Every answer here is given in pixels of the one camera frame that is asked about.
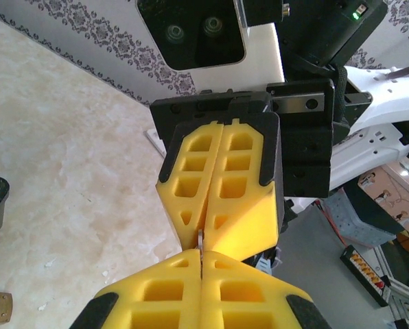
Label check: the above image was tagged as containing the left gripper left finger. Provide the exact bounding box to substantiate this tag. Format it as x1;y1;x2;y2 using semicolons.
70;248;203;329

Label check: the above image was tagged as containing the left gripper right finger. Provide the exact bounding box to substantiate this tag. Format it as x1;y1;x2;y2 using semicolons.
202;251;333;329

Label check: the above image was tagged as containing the small metal key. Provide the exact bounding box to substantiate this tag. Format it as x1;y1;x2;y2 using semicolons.
196;228;206;262

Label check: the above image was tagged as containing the white card package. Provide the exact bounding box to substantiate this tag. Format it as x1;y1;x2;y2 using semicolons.
145;129;167;159

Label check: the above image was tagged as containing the pink illustrated box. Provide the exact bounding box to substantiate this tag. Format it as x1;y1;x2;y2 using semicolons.
357;160;409;245

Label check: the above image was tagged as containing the black connector strip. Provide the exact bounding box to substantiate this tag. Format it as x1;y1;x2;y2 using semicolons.
339;245;391;308

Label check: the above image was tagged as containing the grey perforated metal bracket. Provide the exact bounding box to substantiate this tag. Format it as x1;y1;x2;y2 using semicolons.
323;191;401;248

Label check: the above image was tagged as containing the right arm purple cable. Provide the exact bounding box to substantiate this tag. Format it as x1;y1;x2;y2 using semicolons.
385;60;409;79

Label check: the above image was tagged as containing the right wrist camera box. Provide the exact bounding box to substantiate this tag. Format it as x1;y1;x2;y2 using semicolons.
135;0;285;83

